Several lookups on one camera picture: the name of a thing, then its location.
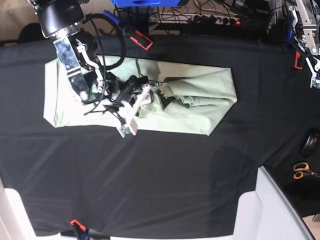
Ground red and black clamp tool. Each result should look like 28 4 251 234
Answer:
121 26 153 51

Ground orange and black bracket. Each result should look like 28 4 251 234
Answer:
294 51 304 70

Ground white table frame right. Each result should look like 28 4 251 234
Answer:
232 166 314 240

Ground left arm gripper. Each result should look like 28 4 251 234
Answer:
297 37 320 89

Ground white table frame left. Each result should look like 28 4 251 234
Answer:
0 183 62 240

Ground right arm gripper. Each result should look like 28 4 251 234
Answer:
82 71 161 139

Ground light green T-shirt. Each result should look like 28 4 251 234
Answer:
43 57 238 136

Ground blue cylindrical marker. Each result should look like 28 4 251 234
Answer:
102 10 120 25

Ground white table frame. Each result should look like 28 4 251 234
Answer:
0 183 62 240
232 166 314 240

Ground blue plastic box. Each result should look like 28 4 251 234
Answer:
111 0 189 7

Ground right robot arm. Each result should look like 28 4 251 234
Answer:
29 0 156 137

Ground red and black clamp bottom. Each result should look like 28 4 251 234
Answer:
69 218 111 240

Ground black round stool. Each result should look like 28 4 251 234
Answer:
18 22 45 42

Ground orange handled scissors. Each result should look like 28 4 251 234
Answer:
293 162 320 180

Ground black table cloth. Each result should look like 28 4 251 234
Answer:
0 35 320 239

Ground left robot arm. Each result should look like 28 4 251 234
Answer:
283 0 320 89

